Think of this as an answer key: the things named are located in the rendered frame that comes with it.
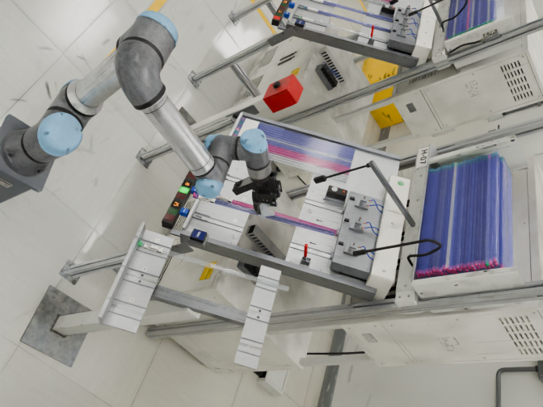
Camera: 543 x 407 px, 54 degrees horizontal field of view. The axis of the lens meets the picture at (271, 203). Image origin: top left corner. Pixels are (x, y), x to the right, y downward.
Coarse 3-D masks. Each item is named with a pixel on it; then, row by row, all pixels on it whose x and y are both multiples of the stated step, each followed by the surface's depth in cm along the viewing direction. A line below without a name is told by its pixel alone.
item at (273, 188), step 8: (272, 176) 167; (264, 184) 169; (272, 184) 167; (280, 184) 173; (256, 192) 170; (264, 192) 169; (272, 192) 169; (256, 200) 172; (264, 200) 173; (272, 200) 171
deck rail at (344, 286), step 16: (208, 240) 186; (224, 256) 190; (240, 256) 187; (256, 256) 184; (288, 272) 186; (304, 272) 183; (320, 272) 183; (336, 288) 185; (352, 288) 182; (368, 288) 181
